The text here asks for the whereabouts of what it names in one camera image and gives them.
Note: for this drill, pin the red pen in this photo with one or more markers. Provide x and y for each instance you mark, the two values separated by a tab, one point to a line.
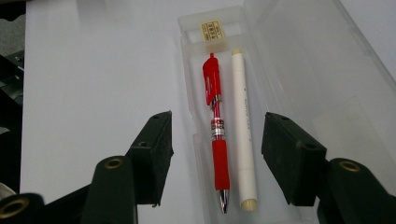
220	161

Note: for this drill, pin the beige eraser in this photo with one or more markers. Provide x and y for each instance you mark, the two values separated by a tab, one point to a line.
212	30

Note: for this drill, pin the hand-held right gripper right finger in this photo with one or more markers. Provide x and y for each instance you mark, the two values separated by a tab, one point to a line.
295	161

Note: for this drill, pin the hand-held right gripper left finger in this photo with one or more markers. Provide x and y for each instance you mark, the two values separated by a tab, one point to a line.
152	161

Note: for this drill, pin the white pen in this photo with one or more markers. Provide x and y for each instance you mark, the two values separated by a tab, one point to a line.
243	124

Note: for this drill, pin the clear plastic pencil case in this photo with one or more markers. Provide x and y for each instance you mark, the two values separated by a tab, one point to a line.
311	77

